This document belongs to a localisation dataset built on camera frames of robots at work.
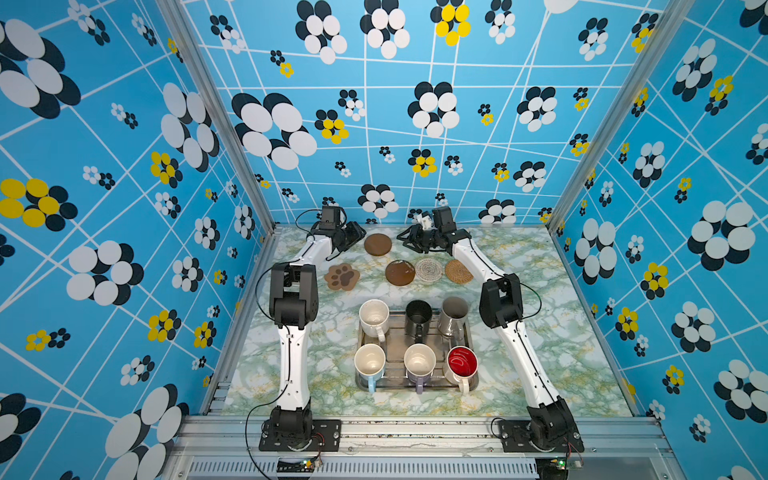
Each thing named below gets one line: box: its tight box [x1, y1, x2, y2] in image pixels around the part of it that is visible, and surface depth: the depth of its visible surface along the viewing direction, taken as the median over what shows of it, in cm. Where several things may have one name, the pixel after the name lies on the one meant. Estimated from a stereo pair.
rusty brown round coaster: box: [385, 260, 416, 286], surface depth 107 cm
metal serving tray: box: [355, 310, 479, 391], surface depth 86 cm
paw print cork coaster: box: [324, 263, 361, 291], surface depth 107 cm
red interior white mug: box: [445, 345, 479, 395], surface depth 82 cm
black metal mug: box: [404, 299, 433, 344], surface depth 89 cm
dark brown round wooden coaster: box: [364, 233, 393, 256], surface depth 117 cm
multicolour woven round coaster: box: [415, 258, 443, 284], surface depth 107 cm
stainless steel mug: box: [437, 296, 474, 347], surface depth 89 cm
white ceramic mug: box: [359, 298, 390, 343], surface depth 90 cm
